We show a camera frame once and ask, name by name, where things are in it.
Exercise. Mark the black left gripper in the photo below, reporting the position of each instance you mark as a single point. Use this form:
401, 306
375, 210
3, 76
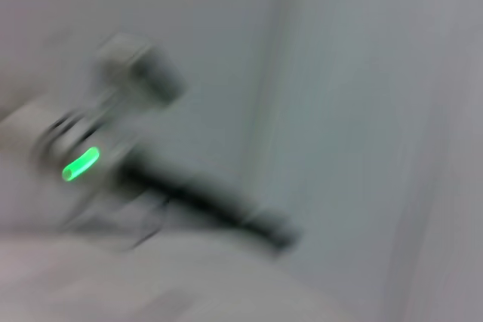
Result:
181, 190

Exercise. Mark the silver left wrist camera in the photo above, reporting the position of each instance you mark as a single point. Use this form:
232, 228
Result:
139, 69

